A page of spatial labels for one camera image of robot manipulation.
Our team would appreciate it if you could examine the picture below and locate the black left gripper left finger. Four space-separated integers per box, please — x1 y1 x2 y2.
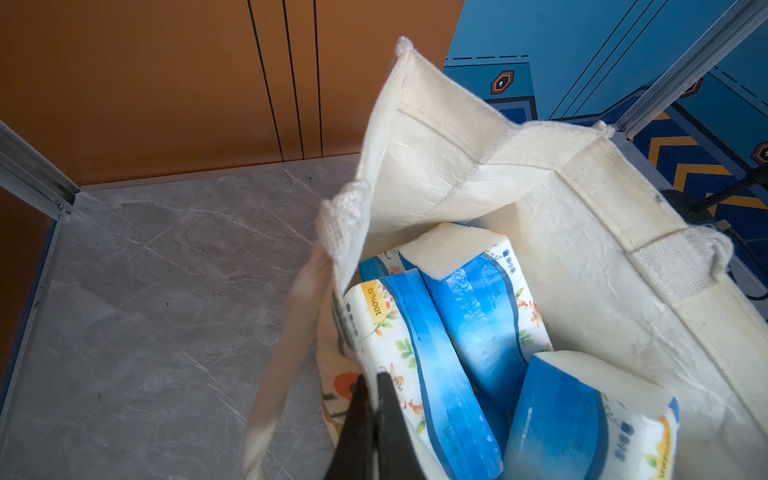
324 376 375 480

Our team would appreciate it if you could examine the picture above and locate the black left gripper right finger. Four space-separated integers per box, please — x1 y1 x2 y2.
374 372 425 480

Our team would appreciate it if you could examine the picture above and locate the row tissue pack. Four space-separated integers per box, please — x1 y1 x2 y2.
359 223 552 412

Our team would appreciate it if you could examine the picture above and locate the cream floral canvas bag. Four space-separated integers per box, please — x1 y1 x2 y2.
242 38 767 479

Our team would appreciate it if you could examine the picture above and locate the black round-base stand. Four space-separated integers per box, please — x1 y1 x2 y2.
661 164 767 225

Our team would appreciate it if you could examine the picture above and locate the aluminium corner post left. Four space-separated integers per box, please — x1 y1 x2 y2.
1 122 79 220

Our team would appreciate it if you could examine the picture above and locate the aluminium corner post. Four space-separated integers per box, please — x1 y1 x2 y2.
1 122 79 220
614 0 767 139

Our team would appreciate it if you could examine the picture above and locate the aluminium corner post right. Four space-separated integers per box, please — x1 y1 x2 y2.
614 0 767 139

